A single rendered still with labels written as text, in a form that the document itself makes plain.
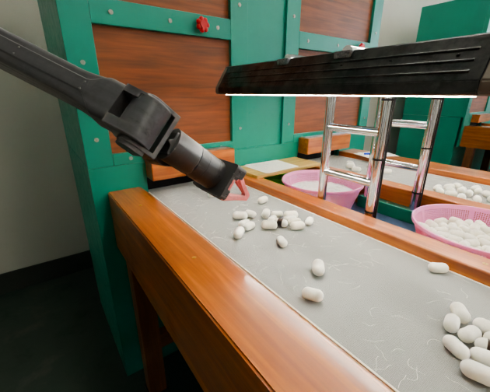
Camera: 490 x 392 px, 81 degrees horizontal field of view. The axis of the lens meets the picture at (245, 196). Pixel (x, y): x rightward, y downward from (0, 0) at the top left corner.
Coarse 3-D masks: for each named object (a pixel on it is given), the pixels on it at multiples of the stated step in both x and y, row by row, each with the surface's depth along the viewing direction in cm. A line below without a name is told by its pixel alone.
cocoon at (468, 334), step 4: (460, 328) 37; (464, 328) 37; (468, 328) 37; (472, 328) 37; (476, 328) 37; (460, 332) 37; (464, 332) 36; (468, 332) 36; (472, 332) 36; (476, 332) 36; (480, 332) 36; (460, 336) 37; (464, 336) 36; (468, 336) 36; (472, 336) 36; (476, 336) 36; (480, 336) 36; (464, 340) 36; (468, 340) 36; (472, 340) 36
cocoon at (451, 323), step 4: (448, 316) 39; (452, 316) 39; (456, 316) 39; (444, 320) 39; (448, 320) 38; (452, 320) 38; (456, 320) 38; (444, 324) 38; (448, 324) 38; (452, 324) 38; (456, 324) 38; (448, 328) 38; (452, 328) 38; (456, 328) 37; (452, 332) 38; (456, 332) 38
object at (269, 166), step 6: (264, 162) 116; (270, 162) 116; (276, 162) 116; (282, 162) 116; (252, 168) 106; (258, 168) 106; (264, 168) 106; (270, 168) 106; (276, 168) 106; (282, 168) 106; (288, 168) 106
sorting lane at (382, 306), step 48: (192, 192) 92; (240, 192) 92; (240, 240) 62; (288, 240) 62; (336, 240) 62; (288, 288) 47; (336, 288) 47; (384, 288) 47; (432, 288) 47; (480, 288) 47; (336, 336) 38; (384, 336) 38; (432, 336) 38; (432, 384) 32; (480, 384) 32
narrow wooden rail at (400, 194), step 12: (312, 168) 116; (336, 168) 112; (384, 180) 96; (360, 192) 100; (384, 192) 93; (396, 192) 90; (408, 192) 87; (432, 192) 85; (408, 204) 87; (432, 204) 82; (456, 204) 77; (468, 204) 76; (480, 204) 76
